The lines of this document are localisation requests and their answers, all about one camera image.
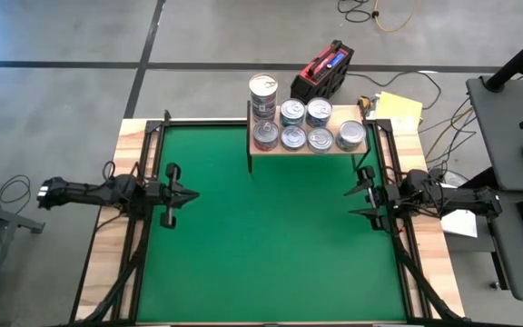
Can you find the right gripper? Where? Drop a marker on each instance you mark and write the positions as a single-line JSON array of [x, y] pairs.
[[381, 197]]

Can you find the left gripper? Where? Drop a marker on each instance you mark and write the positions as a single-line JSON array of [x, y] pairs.
[[157, 195]]

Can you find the teal label barcode can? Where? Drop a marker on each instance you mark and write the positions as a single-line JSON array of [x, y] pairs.
[[320, 139]]

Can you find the blue teal label can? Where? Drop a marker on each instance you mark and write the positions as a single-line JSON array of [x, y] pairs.
[[292, 125]]

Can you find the silver lid pink label can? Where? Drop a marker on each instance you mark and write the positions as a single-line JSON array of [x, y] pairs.
[[266, 133]]

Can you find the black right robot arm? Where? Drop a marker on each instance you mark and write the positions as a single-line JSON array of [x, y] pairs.
[[447, 197]]

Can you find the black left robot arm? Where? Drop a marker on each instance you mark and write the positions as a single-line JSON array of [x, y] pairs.
[[89, 193]]

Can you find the yellow paper folder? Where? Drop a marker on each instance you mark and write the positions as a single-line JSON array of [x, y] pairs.
[[397, 109]]

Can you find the white paper sheet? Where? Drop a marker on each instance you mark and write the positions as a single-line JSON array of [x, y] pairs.
[[463, 225]]

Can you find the yellow black connector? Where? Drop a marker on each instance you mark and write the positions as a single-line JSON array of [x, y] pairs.
[[364, 102]]

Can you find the thick black pole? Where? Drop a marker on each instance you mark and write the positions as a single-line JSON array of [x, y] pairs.
[[481, 179], [516, 59]]

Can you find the green table mat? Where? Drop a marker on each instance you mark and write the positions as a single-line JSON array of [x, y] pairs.
[[266, 254]]

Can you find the red black toolbox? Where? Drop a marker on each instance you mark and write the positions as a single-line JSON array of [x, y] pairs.
[[320, 75]]

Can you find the grey desk top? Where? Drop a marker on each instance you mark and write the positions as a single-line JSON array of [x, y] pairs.
[[506, 254], [493, 127]]

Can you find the grey metal stand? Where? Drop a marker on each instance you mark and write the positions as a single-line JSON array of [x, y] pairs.
[[2, 217]]

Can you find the black aluminium table frame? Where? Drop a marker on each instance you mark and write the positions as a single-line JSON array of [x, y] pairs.
[[207, 122]]

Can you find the wooden shelf black metal frame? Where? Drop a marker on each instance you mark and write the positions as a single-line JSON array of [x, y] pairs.
[[298, 153]]

